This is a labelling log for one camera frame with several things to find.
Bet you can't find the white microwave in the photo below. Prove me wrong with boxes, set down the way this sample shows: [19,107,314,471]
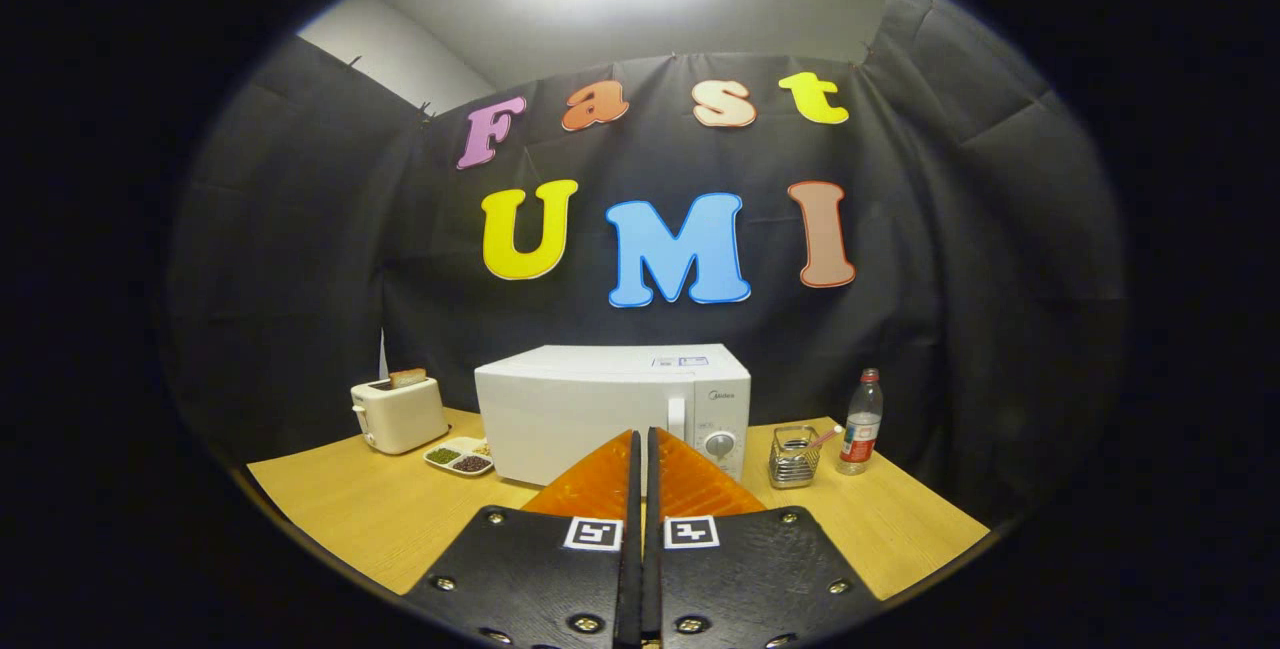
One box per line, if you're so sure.
[474,344,752,488]

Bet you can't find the white divided bean dish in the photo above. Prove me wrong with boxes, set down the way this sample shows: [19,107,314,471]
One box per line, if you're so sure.
[423,436,495,478]

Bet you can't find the clear plastic water bottle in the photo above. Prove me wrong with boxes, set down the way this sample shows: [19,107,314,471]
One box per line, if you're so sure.
[836,368,885,476]

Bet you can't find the cream toaster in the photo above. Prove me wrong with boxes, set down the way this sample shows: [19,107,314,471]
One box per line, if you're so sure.
[350,376,451,456]

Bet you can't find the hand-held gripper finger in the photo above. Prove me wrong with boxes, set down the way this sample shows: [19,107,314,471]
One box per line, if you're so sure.
[400,429,643,649]
[645,427,883,649]

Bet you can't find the metal wire utensil holder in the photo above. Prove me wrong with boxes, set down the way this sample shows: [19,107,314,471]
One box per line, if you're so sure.
[768,424,822,490]

